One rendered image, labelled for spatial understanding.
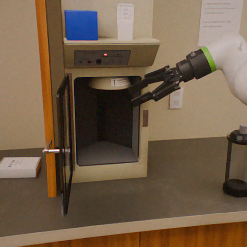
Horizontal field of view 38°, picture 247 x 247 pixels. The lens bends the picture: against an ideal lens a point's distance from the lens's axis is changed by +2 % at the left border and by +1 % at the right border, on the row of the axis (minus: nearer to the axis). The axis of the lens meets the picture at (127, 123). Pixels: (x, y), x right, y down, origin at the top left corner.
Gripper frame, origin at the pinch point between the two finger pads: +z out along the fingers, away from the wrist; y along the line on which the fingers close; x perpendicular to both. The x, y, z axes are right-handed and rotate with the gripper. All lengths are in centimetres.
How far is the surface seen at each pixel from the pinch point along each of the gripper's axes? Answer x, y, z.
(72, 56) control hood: -21.2, -5.8, 13.9
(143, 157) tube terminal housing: 29.5, 0.0, 10.0
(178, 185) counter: 41.1, 10.7, 1.7
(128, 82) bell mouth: 2.5, -13.9, 2.2
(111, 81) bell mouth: -2.3, -11.6, 7.4
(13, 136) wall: 18, -39, 67
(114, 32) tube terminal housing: -17.9, -15.0, -1.7
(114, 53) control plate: -15.6, -5.3, 0.9
